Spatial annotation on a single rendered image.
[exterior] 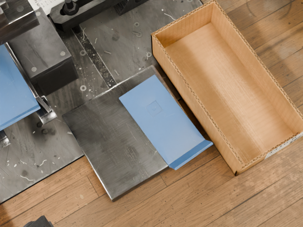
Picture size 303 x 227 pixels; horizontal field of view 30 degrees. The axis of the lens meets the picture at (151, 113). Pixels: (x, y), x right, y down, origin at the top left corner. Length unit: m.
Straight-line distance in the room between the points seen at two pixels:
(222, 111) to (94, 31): 0.26
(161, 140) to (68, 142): 0.15
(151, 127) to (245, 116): 0.15
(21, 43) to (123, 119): 0.20
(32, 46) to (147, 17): 0.22
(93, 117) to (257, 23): 0.33
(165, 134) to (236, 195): 0.14
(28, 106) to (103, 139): 0.13
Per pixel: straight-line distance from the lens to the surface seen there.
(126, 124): 0.89
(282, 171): 0.90
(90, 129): 0.89
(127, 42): 0.97
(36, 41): 0.89
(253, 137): 0.91
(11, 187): 0.91
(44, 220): 0.56
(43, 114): 0.84
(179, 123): 0.88
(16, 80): 0.87
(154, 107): 0.89
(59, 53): 0.88
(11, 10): 0.74
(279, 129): 0.92
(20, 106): 0.85
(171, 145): 0.87
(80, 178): 0.89
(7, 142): 0.84
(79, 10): 0.92
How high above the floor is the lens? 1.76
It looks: 70 degrees down
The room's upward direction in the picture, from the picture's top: 4 degrees counter-clockwise
